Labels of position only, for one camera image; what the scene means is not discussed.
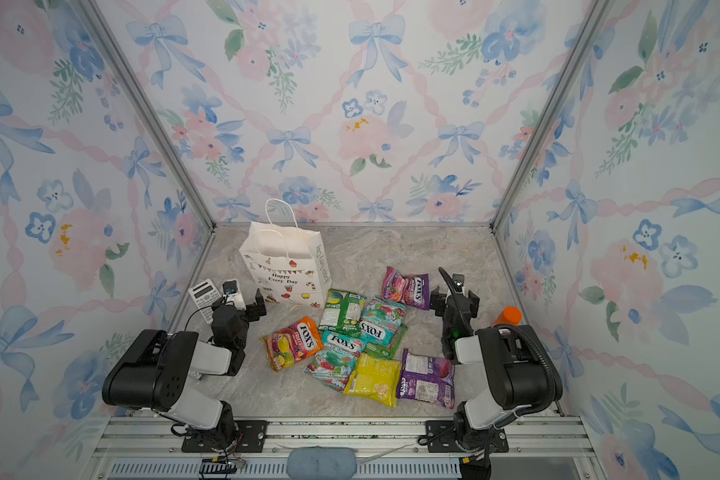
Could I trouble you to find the purple pink Fox's candy bag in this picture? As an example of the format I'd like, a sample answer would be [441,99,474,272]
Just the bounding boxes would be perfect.
[382,267,430,310]

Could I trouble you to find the white paper gift bag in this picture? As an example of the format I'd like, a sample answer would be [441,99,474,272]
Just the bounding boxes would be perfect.
[239,218,332,309]

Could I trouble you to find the purple snack bag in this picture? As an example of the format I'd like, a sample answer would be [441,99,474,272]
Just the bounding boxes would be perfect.
[396,349,455,409]

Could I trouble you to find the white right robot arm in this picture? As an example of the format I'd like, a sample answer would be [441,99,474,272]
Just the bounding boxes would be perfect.
[430,267,563,452]

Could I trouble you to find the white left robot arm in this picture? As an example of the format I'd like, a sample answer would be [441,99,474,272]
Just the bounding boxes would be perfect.
[102,291,268,453]

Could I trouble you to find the orange Fox's candy bag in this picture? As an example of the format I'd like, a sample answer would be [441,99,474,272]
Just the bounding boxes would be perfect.
[261,317,323,372]

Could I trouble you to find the green back-side snack bag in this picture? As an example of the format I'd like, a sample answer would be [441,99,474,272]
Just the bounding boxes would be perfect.
[364,325,409,360]

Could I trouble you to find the teal red Fox's candy bag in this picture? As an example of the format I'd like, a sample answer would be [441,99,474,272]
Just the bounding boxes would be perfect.
[304,330,367,392]

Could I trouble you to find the yellow snack bag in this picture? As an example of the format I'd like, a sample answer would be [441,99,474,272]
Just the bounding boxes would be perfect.
[343,353,402,408]

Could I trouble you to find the white calculator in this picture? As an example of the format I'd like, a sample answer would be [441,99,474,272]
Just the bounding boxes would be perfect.
[185,279,222,327]

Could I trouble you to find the orange bottle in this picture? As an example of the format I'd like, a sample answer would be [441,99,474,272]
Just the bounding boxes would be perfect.
[493,306,523,326]

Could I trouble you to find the grey blue cushion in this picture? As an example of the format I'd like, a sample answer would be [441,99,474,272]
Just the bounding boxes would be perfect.
[286,446,357,480]

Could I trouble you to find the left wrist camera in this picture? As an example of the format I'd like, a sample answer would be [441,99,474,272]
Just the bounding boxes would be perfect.
[222,279,246,310]

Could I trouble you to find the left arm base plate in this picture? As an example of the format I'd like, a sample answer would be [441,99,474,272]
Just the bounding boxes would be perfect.
[181,420,269,454]

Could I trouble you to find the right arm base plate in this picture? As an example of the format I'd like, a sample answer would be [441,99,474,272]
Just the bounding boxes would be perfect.
[417,420,509,455]

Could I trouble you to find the aluminium rail frame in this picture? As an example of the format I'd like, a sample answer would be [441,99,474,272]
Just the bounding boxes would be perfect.
[81,416,605,479]

